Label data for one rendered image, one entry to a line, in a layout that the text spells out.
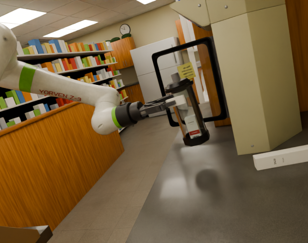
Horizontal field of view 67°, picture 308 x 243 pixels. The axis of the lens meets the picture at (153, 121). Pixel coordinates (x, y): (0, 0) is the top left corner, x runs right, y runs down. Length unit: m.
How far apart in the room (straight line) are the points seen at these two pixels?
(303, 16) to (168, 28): 5.45
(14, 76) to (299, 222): 1.02
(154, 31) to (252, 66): 5.86
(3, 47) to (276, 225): 0.93
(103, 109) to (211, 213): 0.58
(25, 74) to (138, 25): 5.83
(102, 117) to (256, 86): 0.57
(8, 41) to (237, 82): 0.78
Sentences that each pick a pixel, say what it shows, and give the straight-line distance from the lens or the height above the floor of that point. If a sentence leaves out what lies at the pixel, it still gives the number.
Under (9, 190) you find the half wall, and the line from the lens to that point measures 2.50.
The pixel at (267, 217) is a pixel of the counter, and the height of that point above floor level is 0.94.
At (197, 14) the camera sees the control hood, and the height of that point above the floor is 1.45.
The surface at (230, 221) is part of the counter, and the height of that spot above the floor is 0.94.
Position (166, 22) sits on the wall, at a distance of 6.57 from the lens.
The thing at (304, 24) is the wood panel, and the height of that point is 1.32.
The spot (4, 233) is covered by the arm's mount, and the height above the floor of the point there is 1.04.
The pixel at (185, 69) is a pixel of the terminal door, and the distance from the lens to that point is 1.18.
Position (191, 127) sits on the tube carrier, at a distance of 0.85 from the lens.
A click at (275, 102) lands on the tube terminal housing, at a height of 1.10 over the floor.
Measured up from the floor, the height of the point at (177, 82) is 1.26.
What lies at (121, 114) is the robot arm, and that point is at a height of 1.19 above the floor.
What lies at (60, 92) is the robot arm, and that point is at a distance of 1.05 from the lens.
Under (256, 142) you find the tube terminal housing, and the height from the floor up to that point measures 0.98.
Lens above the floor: 1.34
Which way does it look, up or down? 13 degrees down
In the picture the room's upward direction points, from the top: 16 degrees counter-clockwise
